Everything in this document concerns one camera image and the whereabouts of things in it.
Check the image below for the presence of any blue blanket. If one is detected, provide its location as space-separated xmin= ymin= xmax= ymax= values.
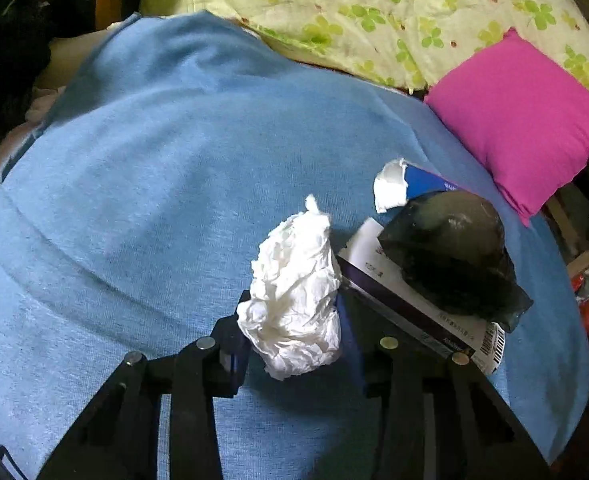
xmin=0 ymin=10 xmax=589 ymax=480

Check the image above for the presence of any green floral quilt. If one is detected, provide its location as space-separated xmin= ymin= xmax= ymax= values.
xmin=139 ymin=0 xmax=589 ymax=98

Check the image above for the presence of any black cloth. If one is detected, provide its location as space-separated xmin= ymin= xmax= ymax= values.
xmin=0 ymin=5 xmax=58 ymax=136

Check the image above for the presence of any blue white crumpled packet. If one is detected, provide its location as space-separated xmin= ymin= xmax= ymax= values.
xmin=373 ymin=158 xmax=470 ymax=215

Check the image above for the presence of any dark green plastic bag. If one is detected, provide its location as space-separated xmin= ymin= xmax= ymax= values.
xmin=377 ymin=191 xmax=534 ymax=333

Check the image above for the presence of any white purple cardboard box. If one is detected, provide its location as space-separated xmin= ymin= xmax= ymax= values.
xmin=337 ymin=216 xmax=506 ymax=376

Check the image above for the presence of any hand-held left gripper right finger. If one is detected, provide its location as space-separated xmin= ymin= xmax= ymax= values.
xmin=337 ymin=290 xmax=550 ymax=480

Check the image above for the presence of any magenta pillow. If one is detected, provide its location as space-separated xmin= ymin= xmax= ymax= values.
xmin=423 ymin=27 xmax=589 ymax=228

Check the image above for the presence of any white tissue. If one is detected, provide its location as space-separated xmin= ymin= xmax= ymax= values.
xmin=237 ymin=194 xmax=344 ymax=381

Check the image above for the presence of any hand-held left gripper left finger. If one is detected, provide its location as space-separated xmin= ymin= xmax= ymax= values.
xmin=37 ymin=290 xmax=252 ymax=480

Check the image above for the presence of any wooden table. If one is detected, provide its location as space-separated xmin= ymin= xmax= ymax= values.
xmin=544 ymin=162 xmax=589 ymax=281

